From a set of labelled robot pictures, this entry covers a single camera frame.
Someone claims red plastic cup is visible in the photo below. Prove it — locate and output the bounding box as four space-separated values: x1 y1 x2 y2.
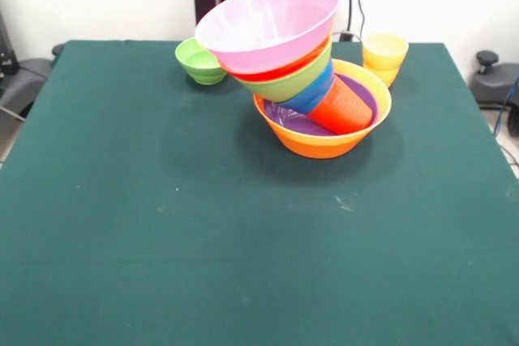
305 77 375 136

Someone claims red plastic bowl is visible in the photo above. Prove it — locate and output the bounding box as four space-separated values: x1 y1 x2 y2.
228 34 335 83

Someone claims small green plastic bowl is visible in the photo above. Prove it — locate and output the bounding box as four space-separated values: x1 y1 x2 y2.
174 36 229 86

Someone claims orange-yellow plastic cup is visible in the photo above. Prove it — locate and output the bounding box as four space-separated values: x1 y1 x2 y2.
362 32 410 89

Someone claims pink plastic bowl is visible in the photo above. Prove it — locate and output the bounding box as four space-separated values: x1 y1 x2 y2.
194 0 341 76

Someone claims purple plastic bowl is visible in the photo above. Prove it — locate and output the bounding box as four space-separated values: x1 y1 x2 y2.
263 73 380 137

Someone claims large green plastic bowl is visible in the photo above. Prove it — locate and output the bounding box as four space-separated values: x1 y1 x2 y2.
236 42 335 105

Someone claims black chair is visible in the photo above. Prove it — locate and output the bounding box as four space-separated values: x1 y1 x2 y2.
0 7 56 114

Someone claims dark green tablecloth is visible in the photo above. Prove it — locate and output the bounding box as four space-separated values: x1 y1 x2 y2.
0 40 519 346

